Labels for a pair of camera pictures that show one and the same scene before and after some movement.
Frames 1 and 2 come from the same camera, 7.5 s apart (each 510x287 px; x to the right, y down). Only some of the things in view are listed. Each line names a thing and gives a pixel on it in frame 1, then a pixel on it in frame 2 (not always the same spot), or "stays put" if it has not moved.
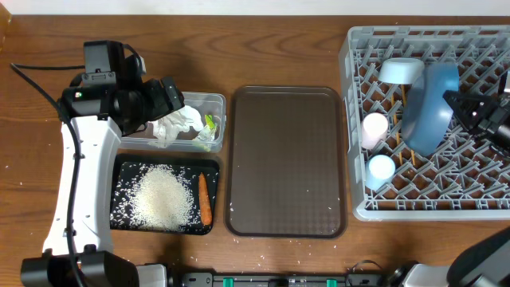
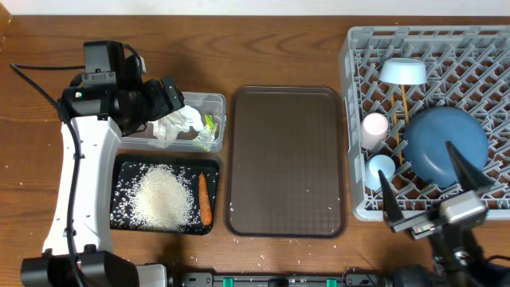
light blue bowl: x=401 y=70 stays put
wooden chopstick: x=404 y=97 to x=406 y=104
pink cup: x=374 y=130 stays put
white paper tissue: x=167 y=127 stays put
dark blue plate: x=427 y=115 to x=425 y=147
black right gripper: x=488 y=119 to x=421 y=229
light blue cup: x=378 y=171 stays put
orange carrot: x=205 y=207 stays put
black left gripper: x=162 y=104 stays put
